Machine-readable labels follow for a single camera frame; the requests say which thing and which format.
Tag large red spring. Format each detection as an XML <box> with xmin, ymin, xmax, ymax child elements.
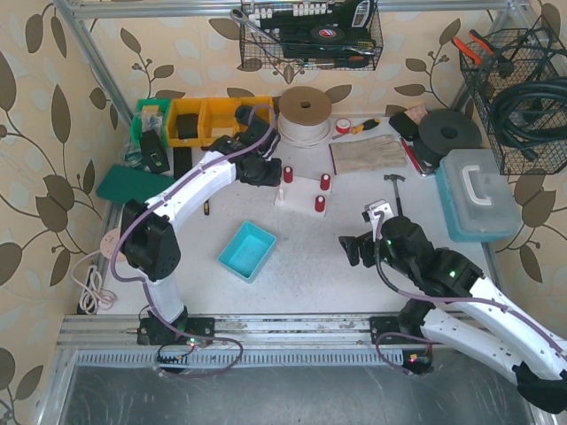
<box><xmin>320</xmin><ymin>174</ymin><xmax>331</xmax><ymax>191</ymax></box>
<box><xmin>314</xmin><ymin>195</ymin><xmax>326</xmax><ymax>213</ymax></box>
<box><xmin>283</xmin><ymin>166</ymin><xmax>294</xmax><ymax>184</ymax></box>

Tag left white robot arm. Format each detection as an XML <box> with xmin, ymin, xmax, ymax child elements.
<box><xmin>109</xmin><ymin>119</ymin><xmax>282</xmax><ymax>335</ymax></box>

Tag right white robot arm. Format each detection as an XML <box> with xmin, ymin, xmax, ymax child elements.
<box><xmin>338</xmin><ymin>200</ymin><xmax>566</xmax><ymax>414</ymax></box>

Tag teal spring tray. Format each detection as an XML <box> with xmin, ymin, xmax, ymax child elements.
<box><xmin>217</xmin><ymin>221</ymin><xmax>276</xmax><ymax>283</ymax></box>

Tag grey plastic pipe fitting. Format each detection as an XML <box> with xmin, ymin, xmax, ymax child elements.
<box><xmin>235</xmin><ymin>104</ymin><xmax>262</xmax><ymax>128</ymax></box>

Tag yellow storage bins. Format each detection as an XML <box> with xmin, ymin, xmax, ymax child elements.
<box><xmin>165</xmin><ymin>97</ymin><xmax>274</xmax><ymax>147</ymax></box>

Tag black aluminium profile block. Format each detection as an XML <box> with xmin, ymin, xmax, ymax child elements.
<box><xmin>173</xmin><ymin>147</ymin><xmax>193</xmax><ymax>181</ymax></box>

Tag steel claw hammer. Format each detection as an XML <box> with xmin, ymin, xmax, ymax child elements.
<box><xmin>384</xmin><ymin>174</ymin><xmax>406</xmax><ymax>216</ymax></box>

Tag black block in bin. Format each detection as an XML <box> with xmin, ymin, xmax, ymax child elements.
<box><xmin>176</xmin><ymin>113</ymin><xmax>198</xmax><ymax>139</ymax></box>

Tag teal clear storage box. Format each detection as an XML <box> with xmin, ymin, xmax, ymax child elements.
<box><xmin>435</xmin><ymin>149</ymin><xmax>522</xmax><ymax>243</ymax></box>

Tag red white tape roll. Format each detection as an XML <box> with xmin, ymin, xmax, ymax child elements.
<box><xmin>336</xmin><ymin>118</ymin><xmax>351</xmax><ymax>135</ymax></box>

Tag beige work glove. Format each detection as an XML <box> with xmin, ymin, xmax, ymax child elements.
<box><xmin>330</xmin><ymin>135</ymin><xmax>407</xmax><ymax>175</ymax></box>

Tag black meter device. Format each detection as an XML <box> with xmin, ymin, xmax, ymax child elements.
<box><xmin>139</xmin><ymin>130</ymin><xmax>170</xmax><ymax>174</ymax></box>

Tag red utility knife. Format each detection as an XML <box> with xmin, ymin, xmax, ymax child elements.
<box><xmin>400</xmin><ymin>136</ymin><xmax>435</xmax><ymax>177</ymax></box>

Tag green storage bin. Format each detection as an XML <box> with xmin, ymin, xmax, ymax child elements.
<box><xmin>130</xmin><ymin>98</ymin><xmax>171</xmax><ymax>146</ymax></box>

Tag yellow-black bit driver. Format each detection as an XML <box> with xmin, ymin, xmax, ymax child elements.
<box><xmin>332</xmin><ymin>118</ymin><xmax>380</xmax><ymax>140</ymax></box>

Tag black disc spool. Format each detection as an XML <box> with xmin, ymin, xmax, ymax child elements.
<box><xmin>414</xmin><ymin>109</ymin><xmax>482</xmax><ymax>166</ymax></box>

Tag black case with sponge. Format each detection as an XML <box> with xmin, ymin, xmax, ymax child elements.
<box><xmin>389</xmin><ymin>104</ymin><xmax>428</xmax><ymax>141</ymax></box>

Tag green flat case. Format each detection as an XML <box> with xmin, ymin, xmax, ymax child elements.
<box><xmin>96</xmin><ymin>165</ymin><xmax>175</xmax><ymax>205</ymax></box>

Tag white four-peg base plate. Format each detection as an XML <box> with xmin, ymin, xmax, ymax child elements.
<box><xmin>275</xmin><ymin>176</ymin><xmax>330</xmax><ymax>217</ymax></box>

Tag white cable spool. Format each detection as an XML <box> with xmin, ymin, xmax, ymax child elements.
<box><xmin>277</xmin><ymin>86</ymin><xmax>332</xmax><ymax>149</ymax></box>

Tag top wire basket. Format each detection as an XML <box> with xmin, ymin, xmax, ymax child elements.
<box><xmin>229</xmin><ymin>1</ymin><xmax>383</xmax><ymax>74</ymax></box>

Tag wire basket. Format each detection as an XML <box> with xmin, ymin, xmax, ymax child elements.
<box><xmin>229</xmin><ymin>1</ymin><xmax>383</xmax><ymax>74</ymax></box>
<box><xmin>459</xmin><ymin>27</ymin><xmax>566</xmax><ymax>175</ymax></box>

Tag right wire basket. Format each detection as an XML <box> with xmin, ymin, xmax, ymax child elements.
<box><xmin>459</xmin><ymin>27</ymin><xmax>566</xmax><ymax>175</ymax></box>

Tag white coiled cord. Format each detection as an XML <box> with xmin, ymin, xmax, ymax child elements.
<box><xmin>70</xmin><ymin>250</ymin><xmax>119</xmax><ymax>316</ymax></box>

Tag orange-handled pliers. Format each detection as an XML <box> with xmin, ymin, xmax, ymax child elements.
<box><xmin>451</xmin><ymin>29</ymin><xmax>495</xmax><ymax>66</ymax></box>

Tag coiled black hose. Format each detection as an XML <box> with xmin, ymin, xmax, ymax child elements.
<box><xmin>490</xmin><ymin>77</ymin><xmax>567</xmax><ymax>151</ymax></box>

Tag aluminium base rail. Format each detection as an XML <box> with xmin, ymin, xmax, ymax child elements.
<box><xmin>56</xmin><ymin>313</ymin><xmax>421</xmax><ymax>370</ymax></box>

